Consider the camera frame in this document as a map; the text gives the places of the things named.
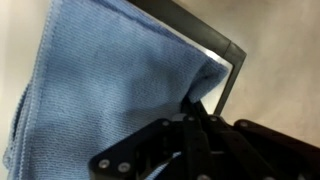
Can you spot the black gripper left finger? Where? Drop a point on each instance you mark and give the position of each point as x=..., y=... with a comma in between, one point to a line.
x=164, y=149

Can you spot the blue towel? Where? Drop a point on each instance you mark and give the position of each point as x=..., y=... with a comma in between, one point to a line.
x=104, y=69

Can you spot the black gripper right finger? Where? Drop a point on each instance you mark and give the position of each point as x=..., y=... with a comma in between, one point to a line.
x=254, y=152

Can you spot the black framed whiteboard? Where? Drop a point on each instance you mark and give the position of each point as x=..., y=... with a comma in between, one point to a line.
x=200, y=33

